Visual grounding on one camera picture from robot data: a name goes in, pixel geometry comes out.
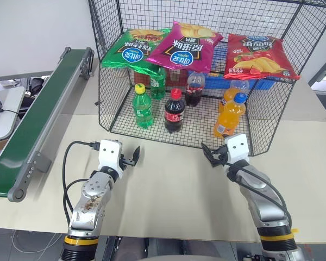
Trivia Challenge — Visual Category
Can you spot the red chip bag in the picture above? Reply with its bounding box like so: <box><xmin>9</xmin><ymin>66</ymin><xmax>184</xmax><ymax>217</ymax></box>
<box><xmin>223</xmin><ymin>33</ymin><xmax>301</xmax><ymax>80</ymax></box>

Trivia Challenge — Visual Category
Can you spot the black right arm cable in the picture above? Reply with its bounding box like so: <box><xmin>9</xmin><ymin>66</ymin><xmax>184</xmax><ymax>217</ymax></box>
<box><xmin>222</xmin><ymin>160</ymin><xmax>293</xmax><ymax>232</ymax></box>

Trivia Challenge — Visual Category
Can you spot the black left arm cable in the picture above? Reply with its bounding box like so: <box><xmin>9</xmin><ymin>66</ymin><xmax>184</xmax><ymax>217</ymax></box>
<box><xmin>62</xmin><ymin>140</ymin><xmax>100</xmax><ymax>226</ymax></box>

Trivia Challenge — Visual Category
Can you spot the grey furniture frame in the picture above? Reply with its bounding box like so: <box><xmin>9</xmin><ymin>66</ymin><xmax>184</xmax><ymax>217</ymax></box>
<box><xmin>308</xmin><ymin>51</ymin><xmax>326</xmax><ymax>96</ymax></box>

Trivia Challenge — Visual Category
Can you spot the magenta chip bag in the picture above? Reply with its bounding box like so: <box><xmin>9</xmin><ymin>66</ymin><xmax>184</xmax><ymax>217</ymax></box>
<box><xmin>146</xmin><ymin>21</ymin><xmax>224</xmax><ymax>73</ymax></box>

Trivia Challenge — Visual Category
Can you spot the grey side desk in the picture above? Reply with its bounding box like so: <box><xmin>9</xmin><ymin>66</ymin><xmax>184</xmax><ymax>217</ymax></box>
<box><xmin>0</xmin><ymin>86</ymin><xmax>27</xmax><ymax>144</ymax></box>

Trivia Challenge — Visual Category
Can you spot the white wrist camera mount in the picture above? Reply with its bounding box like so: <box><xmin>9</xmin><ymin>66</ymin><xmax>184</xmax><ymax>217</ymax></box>
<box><xmin>223</xmin><ymin>133</ymin><xmax>251</xmax><ymax>164</ymax></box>
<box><xmin>98</xmin><ymin>139</ymin><xmax>125</xmax><ymax>179</ymax></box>

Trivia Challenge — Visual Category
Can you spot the black wire mesh basket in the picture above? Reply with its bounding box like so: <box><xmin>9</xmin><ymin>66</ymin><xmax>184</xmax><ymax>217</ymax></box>
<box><xmin>87</xmin><ymin>0</ymin><xmax>326</xmax><ymax>157</ymax></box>

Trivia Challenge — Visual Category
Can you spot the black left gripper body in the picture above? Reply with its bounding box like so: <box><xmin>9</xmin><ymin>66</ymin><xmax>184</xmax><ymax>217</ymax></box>
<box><xmin>118</xmin><ymin>153</ymin><xmax>134</xmax><ymax>171</ymax></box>

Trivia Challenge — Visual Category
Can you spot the green soda bottle yellow cap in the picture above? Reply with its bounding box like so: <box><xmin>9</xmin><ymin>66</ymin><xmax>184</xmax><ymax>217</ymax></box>
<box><xmin>132</xmin><ymin>83</ymin><xmax>154</xmax><ymax>129</ymax></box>

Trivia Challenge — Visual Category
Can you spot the blue plastic crate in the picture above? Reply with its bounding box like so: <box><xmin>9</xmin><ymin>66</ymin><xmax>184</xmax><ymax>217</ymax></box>
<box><xmin>187</xmin><ymin>40</ymin><xmax>275</xmax><ymax>91</ymax></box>

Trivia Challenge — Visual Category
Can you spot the orange soda bottle clear top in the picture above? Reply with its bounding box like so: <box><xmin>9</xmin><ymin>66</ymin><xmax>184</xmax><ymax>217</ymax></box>
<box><xmin>218</xmin><ymin>79</ymin><xmax>250</xmax><ymax>114</ymax></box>

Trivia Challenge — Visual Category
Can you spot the green chip bag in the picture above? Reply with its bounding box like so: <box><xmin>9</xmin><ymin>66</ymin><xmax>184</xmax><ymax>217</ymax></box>
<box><xmin>101</xmin><ymin>28</ymin><xmax>171</xmax><ymax>76</ymax></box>

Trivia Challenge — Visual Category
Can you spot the green conveyor belt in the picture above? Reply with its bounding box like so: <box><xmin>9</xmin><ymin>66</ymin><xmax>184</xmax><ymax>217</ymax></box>
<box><xmin>0</xmin><ymin>46</ymin><xmax>95</xmax><ymax>203</ymax></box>

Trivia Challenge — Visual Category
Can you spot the white floor cable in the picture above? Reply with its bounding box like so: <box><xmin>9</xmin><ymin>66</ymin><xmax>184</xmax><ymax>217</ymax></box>
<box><xmin>11</xmin><ymin>230</ymin><xmax>61</xmax><ymax>254</ymax></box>

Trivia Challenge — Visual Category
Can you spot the green soda bottle green label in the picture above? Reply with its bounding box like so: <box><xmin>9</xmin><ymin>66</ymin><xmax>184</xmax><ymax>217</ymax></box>
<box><xmin>149</xmin><ymin>67</ymin><xmax>167</xmax><ymax>100</ymax></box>

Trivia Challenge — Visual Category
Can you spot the cola bottle without cap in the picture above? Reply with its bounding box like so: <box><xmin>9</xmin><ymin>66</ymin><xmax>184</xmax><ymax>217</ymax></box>
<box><xmin>185</xmin><ymin>71</ymin><xmax>206</xmax><ymax>107</ymax></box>

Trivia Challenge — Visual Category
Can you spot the orange soda bottle blue cap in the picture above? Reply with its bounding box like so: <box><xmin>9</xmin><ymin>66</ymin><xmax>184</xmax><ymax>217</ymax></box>
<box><xmin>213</xmin><ymin>92</ymin><xmax>247</xmax><ymax>140</ymax></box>

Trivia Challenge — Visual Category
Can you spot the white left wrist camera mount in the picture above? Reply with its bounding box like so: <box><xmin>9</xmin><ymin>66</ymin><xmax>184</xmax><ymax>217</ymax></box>
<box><xmin>98</xmin><ymin>139</ymin><xmax>125</xmax><ymax>179</ymax></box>

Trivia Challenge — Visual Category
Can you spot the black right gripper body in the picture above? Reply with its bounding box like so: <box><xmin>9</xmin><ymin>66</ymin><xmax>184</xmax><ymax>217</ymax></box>
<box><xmin>212</xmin><ymin>145</ymin><xmax>229</xmax><ymax>166</ymax></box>

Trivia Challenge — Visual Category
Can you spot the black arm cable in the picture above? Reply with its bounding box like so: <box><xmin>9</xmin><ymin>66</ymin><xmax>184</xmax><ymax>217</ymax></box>
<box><xmin>222</xmin><ymin>160</ymin><xmax>293</xmax><ymax>232</ymax></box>
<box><xmin>62</xmin><ymin>140</ymin><xmax>100</xmax><ymax>226</ymax></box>

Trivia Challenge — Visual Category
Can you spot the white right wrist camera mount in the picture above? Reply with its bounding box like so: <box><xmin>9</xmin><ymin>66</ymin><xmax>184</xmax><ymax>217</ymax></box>
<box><xmin>223</xmin><ymin>133</ymin><xmax>251</xmax><ymax>164</ymax></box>

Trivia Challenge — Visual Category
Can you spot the cola bottle red cap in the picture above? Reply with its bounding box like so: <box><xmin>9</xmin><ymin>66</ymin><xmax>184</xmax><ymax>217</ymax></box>
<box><xmin>164</xmin><ymin>88</ymin><xmax>186</xmax><ymax>134</ymax></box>

